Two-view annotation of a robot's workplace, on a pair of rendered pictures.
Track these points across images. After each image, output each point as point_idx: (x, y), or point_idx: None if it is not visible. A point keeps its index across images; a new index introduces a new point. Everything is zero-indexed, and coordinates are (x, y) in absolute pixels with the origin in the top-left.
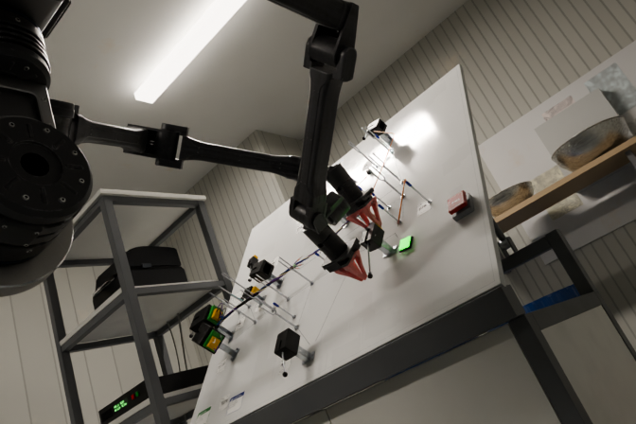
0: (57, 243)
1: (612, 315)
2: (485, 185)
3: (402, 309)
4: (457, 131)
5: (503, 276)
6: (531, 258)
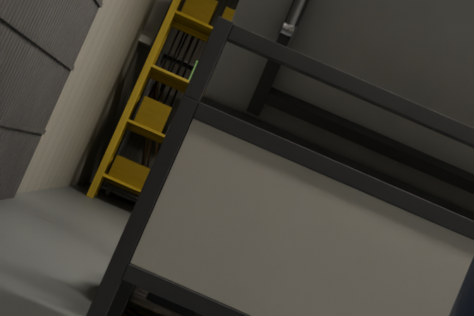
0: None
1: (169, 125)
2: (237, 5)
3: None
4: None
5: (205, 91)
6: (255, 52)
